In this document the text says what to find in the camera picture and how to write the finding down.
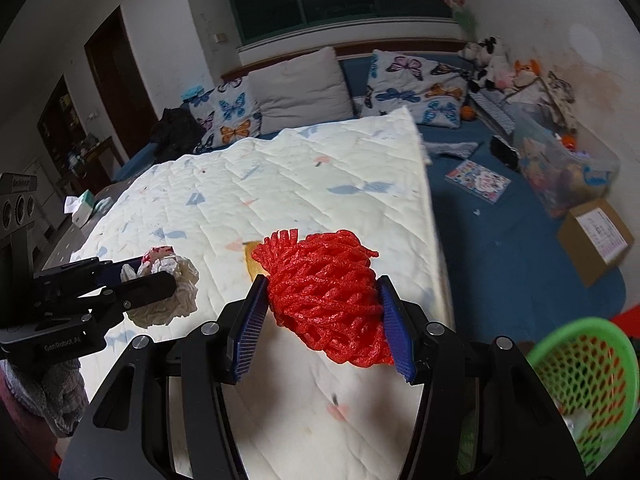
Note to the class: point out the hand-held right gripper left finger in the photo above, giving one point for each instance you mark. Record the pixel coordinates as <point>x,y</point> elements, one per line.
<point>247,330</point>

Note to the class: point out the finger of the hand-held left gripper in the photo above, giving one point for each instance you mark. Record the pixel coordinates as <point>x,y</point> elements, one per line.
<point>150,287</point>
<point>75,272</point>

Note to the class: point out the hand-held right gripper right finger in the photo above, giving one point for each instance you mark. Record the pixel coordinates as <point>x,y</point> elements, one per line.
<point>397,325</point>

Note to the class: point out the white tissue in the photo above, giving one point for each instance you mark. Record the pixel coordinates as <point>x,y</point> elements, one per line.
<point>175,305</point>

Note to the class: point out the red foam fruit net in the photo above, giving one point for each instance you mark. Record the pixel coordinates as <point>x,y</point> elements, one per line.
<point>320,290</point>

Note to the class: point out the green plastic basket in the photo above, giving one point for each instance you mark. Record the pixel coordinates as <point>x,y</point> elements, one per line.
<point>575,327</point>

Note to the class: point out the tissue box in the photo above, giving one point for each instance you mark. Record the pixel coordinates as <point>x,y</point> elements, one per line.
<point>82,205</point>

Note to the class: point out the cluttered wooden dresser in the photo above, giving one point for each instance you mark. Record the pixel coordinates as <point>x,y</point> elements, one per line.
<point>97,160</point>

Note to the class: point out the blue bed sheet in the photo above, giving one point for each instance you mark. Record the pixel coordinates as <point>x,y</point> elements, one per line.
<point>500,260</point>

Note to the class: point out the white quilted blanket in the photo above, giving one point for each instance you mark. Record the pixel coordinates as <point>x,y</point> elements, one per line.
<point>300,190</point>

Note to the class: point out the black bag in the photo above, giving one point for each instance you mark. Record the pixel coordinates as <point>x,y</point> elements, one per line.
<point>172,132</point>

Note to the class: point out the dark wooden cabinet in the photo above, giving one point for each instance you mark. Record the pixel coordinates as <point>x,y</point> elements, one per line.
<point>60,115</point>

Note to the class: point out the colourful picture book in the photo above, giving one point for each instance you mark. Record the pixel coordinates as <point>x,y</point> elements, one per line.
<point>477,180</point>

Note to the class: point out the patterned cloth strip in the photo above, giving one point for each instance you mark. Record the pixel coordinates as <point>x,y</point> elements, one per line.
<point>452,149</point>

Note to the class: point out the butterfly print pillow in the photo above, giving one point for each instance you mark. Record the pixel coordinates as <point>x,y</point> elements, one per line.
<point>440,110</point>
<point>400,75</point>
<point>230,115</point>

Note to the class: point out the cardboard box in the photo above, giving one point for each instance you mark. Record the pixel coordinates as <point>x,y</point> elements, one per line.
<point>585,255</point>

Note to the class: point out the brown wooden door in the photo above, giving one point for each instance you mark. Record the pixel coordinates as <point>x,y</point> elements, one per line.
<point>120,75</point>

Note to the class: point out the black pouch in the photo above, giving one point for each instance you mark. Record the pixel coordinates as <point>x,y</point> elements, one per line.
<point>502,150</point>

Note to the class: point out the small orange ball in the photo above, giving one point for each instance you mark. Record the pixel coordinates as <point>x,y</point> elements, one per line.
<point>467,113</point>

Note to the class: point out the clear plastic storage bin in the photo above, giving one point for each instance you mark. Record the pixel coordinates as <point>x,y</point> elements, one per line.
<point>565,170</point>

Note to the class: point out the red object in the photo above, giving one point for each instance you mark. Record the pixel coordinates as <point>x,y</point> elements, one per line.
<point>627,317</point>

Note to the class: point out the patterned long case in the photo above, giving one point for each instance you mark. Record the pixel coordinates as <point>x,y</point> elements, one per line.
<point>492,110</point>

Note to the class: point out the grey pillow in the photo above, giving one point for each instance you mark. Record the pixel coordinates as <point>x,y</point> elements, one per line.
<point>300,90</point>

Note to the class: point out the cat print cushion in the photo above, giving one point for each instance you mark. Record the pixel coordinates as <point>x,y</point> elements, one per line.
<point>560,95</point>

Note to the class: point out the black and white plush cow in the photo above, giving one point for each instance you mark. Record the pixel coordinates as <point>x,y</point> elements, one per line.
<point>487,57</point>

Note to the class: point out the orange fox plush toy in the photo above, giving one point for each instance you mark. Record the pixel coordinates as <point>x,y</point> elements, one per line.
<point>527,70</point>

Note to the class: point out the dark window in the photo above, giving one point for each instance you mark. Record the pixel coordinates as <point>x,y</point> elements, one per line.
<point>325,5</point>

